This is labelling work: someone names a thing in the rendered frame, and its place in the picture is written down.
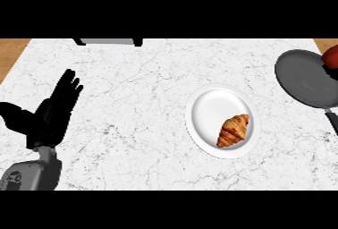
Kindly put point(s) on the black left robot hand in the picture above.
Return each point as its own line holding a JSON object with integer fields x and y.
{"x": 50, "y": 113}

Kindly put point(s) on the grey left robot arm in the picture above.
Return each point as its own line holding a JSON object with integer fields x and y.
{"x": 33, "y": 174}

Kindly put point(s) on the white oval plate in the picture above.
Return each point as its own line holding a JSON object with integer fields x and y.
{"x": 216, "y": 110}

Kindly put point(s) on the grey frying pan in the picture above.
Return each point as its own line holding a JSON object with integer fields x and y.
{"x": 306, "y": 80}

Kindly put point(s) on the red bell pepper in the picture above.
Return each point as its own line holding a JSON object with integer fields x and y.
{"x": 331, "y": 57}

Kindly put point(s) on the brown croissant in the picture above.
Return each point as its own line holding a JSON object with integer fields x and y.
{"x": 233, "y": 131}

